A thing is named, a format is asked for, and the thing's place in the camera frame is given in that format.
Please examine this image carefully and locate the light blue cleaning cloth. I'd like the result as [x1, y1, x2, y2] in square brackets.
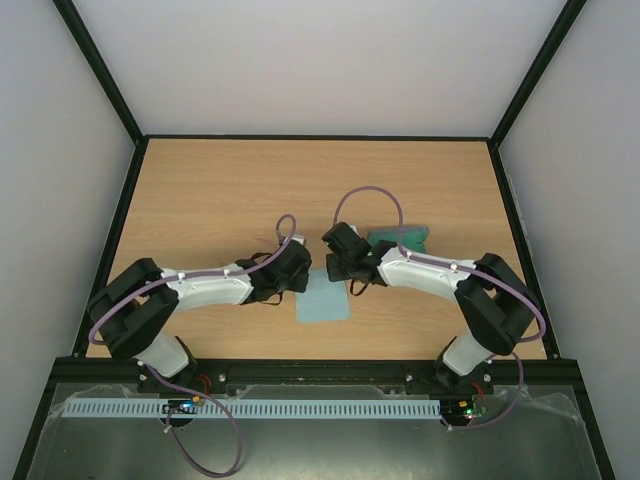
[295, 269, 351, 324]

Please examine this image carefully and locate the grey glasses case green lining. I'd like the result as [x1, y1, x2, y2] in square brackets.
[367, 226, 430, 254]

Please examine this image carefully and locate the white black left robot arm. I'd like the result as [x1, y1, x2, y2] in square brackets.
[87, 240, 312, 387]

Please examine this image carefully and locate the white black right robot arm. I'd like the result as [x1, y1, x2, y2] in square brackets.
[322, 222, 545, 392]

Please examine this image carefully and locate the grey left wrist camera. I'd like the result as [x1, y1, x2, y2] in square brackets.
[291, 234, 306, 246]

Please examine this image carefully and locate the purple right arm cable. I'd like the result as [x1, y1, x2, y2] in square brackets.
[332, 186, 547, 432]

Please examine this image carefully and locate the light blue slotted cable duct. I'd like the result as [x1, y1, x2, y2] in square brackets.
[61, 398, 441, 420]

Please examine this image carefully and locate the black enclosure frame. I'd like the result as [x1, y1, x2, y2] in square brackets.
[14, 0, 614, 479]

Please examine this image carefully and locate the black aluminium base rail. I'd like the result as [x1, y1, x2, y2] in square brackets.
[52, 356, 581, 399]

